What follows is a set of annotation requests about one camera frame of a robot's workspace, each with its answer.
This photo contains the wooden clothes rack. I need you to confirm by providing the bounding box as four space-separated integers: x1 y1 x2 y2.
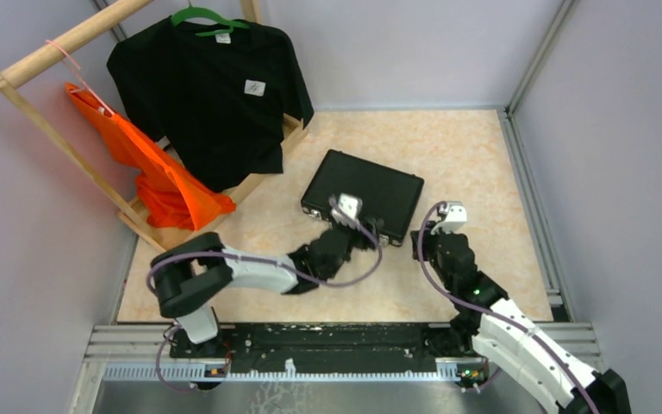
0 0 311 253

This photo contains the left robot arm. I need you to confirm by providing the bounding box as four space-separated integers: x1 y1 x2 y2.
146 218 384 358

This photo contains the black t-shirt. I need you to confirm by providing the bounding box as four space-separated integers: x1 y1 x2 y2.
107 18 315 192

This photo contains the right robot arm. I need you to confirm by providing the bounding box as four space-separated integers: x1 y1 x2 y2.
410 229 632 413

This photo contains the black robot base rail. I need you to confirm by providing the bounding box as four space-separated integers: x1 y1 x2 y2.
169 323 493 380

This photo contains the green clothes hanger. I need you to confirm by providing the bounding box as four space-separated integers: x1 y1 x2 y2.
170 5 250 36

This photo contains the black aluminium poker case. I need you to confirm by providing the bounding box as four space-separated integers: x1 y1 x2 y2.
300 149 424 247

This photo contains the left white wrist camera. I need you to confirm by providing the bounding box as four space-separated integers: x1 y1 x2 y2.
334 193 363 223

